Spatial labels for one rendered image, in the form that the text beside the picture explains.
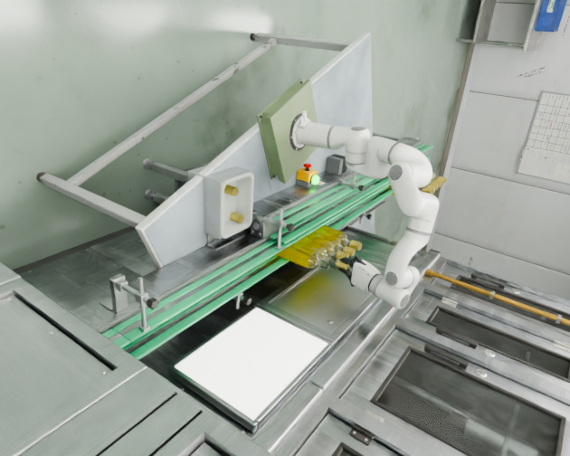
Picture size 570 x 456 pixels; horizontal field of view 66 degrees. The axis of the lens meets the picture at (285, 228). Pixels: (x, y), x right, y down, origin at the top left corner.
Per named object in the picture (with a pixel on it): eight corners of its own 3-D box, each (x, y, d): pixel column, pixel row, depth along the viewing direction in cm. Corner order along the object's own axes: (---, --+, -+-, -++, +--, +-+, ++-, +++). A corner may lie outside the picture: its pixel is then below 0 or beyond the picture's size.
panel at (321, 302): (167, 374, 133) (253, 433, 116) (166, 366, 132) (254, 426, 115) (319, 262, 201) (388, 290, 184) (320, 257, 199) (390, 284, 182)
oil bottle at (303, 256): (270, 252, 181) (313, 270, 170) (270, 241, 178) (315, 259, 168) (278, 248, 185) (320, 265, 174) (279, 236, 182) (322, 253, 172)
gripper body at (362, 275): (382, 292, 164) (359, 279, 172) (386, 270, 160) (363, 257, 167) (368, 299, 160) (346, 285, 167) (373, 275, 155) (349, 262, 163)
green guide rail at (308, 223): (269, 238, 176) (285, 244, 172) (269, 235, 175) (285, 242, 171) (419, 155, 307) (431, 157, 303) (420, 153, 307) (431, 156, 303)
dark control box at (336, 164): (324, 171, 226) (338, 175, 222) (326, 156, 223) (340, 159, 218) (332, 167, 232) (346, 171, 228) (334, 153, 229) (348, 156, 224)
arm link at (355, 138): (337, 119, 176) (375, 125, 168) (337, 151, 182) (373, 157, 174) (327, 127, 169) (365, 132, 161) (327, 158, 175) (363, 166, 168)
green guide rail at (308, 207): (270, 221, 172) (287, 227, 168) (270, 219, 172) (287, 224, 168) (422, 145, 304) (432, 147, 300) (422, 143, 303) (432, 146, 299)
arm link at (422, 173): (388, 138, 150) (422, 149, 140) (411, 145, 159) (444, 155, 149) (375, 176, 154) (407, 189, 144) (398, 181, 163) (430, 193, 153)
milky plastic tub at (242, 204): (204, 233, 162) (222, 241, 158) (204, 175, 152) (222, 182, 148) (235, 219, 175) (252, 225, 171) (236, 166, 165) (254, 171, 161)
